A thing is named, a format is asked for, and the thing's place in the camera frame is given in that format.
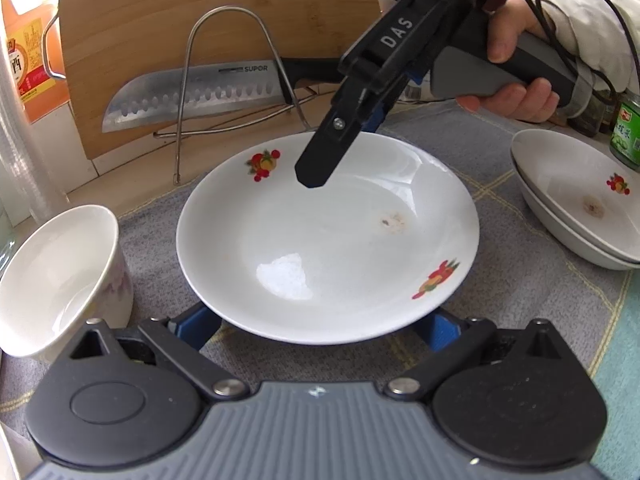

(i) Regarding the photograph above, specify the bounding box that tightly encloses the person's right forearm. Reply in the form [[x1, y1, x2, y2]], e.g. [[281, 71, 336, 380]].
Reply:
[[537, 0, 640, 93]]

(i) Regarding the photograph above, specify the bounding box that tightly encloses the metal wire rack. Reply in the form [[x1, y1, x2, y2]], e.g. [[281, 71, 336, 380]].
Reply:
[[152, 6, 313, 186]]

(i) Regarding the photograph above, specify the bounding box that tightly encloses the orange cooking wine bottle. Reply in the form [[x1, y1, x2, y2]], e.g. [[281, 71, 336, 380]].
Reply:
[[0, 0, 68, 123]]

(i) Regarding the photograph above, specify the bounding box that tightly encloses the cling film roll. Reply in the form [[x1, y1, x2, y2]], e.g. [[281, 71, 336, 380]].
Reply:
[[0, 67, 71, 226]]

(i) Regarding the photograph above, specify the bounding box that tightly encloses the white plate with fruit print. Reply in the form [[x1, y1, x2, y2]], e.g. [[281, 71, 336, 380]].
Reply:
[[176, 132, 481, 346], [515, 170, 640, 272]]

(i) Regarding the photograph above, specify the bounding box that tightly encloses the grey and blue checked towel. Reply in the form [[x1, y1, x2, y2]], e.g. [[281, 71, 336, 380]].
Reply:
[[0, 102, 640, 480]]

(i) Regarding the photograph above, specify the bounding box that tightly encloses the green label bottle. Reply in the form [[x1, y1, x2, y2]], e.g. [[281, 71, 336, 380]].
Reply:
[[609, 92, 640, 171]]

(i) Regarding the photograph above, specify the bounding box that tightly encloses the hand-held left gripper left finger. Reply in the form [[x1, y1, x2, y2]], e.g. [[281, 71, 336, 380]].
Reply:
[[69, 302, 251, 404]]

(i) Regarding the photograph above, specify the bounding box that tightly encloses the person's right hand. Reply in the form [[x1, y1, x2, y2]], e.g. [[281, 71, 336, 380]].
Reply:
[[457, 0, 563, 124]]

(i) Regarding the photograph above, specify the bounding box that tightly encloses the steel kitchen knife black handle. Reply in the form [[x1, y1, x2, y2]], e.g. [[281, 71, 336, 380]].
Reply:
[[101, 56, 351, 133]]

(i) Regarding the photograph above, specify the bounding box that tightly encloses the stack of white plates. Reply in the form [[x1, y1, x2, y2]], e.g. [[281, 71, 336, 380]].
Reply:
[[510, 128, 640, 263]]

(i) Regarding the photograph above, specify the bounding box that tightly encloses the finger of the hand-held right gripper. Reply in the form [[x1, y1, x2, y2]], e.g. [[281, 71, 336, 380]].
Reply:
[[294, 0, 451, 191]]

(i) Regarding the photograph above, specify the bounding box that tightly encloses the white bowl with pink print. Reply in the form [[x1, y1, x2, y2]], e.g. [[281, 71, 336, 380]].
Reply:
[[0, 204, 135, 361]]

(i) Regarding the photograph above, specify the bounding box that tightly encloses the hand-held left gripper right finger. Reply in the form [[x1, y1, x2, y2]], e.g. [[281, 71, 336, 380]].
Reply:
[[384, 310, 561, 404]]

